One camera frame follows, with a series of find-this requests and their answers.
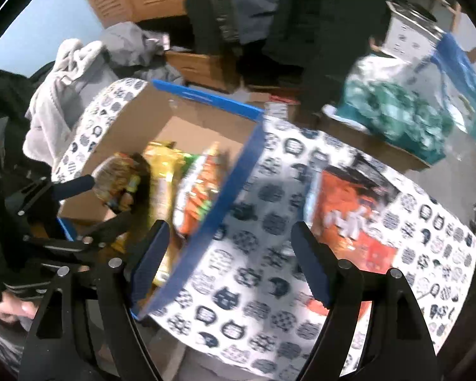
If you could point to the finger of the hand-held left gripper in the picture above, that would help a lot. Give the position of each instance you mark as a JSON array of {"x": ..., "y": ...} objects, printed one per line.
[
  {"x": 73, "y": 185},
  {"x": 103, "y": 230}
]

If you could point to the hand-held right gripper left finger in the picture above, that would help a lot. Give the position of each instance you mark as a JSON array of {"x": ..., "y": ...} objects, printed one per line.
[{"x": 150, "y": 264}]

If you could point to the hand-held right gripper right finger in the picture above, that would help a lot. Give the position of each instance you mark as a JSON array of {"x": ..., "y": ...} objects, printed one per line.
[{"x": 313, "y": 270}]

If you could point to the orange patterned snack packet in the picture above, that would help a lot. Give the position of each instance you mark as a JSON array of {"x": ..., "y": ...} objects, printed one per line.
[{"x": 117, "y": 176}]

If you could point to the large orange snack bag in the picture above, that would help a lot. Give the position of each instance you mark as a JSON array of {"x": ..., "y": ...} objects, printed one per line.
[{"x": 353, "y": 214}]

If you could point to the long gold snack packet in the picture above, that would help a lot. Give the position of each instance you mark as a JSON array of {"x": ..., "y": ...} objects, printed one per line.
[{"x": 162, "y": 182}]

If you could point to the orange and green snack bag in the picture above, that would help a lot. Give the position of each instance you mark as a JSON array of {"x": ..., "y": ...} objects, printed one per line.
[{"x": 198, "y": 198}]

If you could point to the blue cardboard box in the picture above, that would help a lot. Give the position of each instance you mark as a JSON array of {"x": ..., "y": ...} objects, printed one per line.
[{"x": 190, "y": 127}]

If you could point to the person's left hand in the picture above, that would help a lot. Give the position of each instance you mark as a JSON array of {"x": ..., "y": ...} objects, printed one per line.
[{"x": 8, "y": 309}]

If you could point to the cat print tablecloth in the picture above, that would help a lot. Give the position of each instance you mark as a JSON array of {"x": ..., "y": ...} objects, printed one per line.
[{"x": 261, "y": 285}]

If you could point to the white towel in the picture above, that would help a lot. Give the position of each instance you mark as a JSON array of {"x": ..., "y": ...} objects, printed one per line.
[{"x": 63, "y": 87}]

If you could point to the dark cloth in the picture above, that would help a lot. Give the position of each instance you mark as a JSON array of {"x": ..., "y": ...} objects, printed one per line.
[{"x": 12, "y": 95}]

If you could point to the brown cardboard box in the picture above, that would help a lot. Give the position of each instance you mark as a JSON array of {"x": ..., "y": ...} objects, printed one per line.
[{"x": 365, "y": 143}]

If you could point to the grey clothes pile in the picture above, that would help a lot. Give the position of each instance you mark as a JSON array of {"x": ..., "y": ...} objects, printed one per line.
[{"x": 131, "y": 47}]

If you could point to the red and white carton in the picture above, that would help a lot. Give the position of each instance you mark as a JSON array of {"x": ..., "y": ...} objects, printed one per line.
[{"x": 279, "y": 106}]

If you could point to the wooden drawer box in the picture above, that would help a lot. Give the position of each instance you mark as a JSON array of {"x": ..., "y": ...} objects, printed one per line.
[{"x": 198, "y": 67}]

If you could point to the clear bag of teal cloth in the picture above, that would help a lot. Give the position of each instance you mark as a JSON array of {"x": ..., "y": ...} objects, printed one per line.
[{"x": 392, "y": 115}]

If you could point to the dark hanging coat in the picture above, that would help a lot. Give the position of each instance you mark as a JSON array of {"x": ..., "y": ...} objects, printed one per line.
[{"x": 200, "y": 4}]

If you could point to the black hanging jacket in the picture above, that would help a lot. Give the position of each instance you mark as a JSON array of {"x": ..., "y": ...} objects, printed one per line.
[{"x": 329, "y": 39}]

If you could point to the blue plastic bag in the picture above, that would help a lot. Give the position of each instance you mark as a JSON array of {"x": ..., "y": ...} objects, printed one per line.
[{"x": 464, "y": 87}]

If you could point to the white storage box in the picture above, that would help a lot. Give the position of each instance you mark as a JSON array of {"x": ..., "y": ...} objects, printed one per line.
[{"x": 408, "y": 35}]

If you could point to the grey hanging jacket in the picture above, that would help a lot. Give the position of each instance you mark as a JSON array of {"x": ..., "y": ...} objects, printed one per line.
[{"x": 258, "y": 8}]

